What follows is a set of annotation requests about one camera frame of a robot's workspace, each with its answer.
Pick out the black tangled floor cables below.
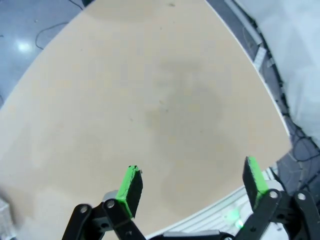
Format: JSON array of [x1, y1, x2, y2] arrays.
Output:
[[288, 117, 320, 171]]

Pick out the white power strip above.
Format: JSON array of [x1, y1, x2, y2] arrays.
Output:
[[253, 45, 268, 70]]

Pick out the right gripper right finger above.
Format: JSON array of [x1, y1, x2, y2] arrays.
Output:
[[234, 156, 320, 240]]

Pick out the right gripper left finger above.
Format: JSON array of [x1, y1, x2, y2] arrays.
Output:
[[61, 164, 149, 240]]

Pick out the black floor cable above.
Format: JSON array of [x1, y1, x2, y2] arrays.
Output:
[[34, 20, 70, 50]]

